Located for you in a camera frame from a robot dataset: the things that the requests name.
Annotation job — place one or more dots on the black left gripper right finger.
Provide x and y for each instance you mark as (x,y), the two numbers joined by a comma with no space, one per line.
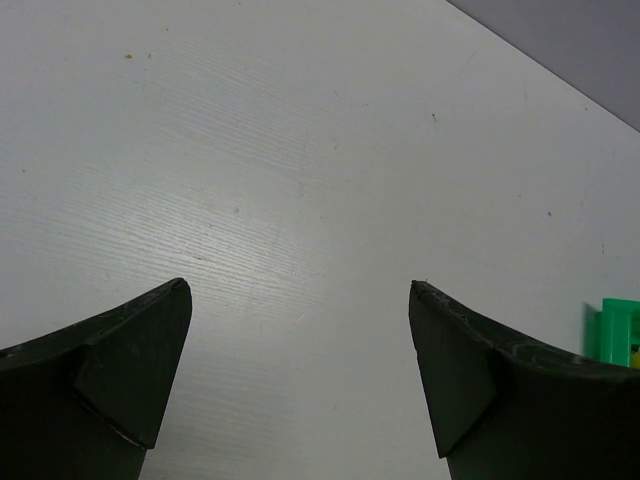
(504,405)

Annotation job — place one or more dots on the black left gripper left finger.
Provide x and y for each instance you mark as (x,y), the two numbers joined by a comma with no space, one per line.
(87,401)

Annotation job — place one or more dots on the green plastic bin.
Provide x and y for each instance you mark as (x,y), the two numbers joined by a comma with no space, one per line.
(612,331)

